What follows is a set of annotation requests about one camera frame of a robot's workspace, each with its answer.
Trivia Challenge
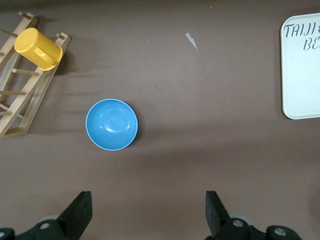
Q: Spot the small white paper scrap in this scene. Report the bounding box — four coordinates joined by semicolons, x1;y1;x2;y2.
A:
185;32;200;52

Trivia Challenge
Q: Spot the yellow mug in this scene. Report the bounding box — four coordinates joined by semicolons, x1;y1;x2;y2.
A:
14;27;63;72

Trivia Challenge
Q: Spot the cream bear tray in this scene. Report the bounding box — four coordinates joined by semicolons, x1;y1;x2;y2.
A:
279;11;320;120

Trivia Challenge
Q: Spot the wooden mug rack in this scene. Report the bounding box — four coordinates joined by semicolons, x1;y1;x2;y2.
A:
0;11;71;140

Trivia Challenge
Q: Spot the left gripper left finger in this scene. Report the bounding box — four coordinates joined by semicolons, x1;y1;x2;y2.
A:
14;191;93;240

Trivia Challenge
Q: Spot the blue bowl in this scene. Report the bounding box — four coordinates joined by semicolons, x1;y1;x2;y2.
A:
85;98;139;152

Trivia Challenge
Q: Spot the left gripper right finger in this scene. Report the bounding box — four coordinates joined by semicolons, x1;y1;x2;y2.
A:
205;190;301;240

